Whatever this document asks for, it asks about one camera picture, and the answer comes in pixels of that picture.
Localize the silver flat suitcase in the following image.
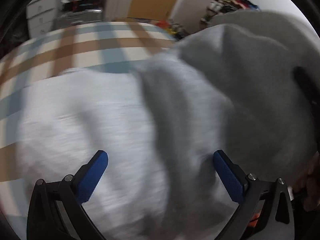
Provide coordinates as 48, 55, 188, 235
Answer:
53, 9, 103, 29

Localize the black red box on suitcase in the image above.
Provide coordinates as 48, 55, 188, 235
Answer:
62, 0, 101, 12

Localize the person's right hand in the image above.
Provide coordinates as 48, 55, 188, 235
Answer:
292, 152, 319, 211

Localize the white drawer desk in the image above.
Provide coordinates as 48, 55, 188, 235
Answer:
26, 0, 60, 39

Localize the red plastic bag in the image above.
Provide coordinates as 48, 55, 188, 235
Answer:
156, 21, 170, 29

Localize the bamboo shoe rack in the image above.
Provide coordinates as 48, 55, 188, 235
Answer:
199, 0, 261, 28

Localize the checked bed sheet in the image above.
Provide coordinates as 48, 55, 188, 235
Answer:
1, 22, 174, 239

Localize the light grey hoodie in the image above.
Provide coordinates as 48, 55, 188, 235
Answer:
17, 11, 319, 239

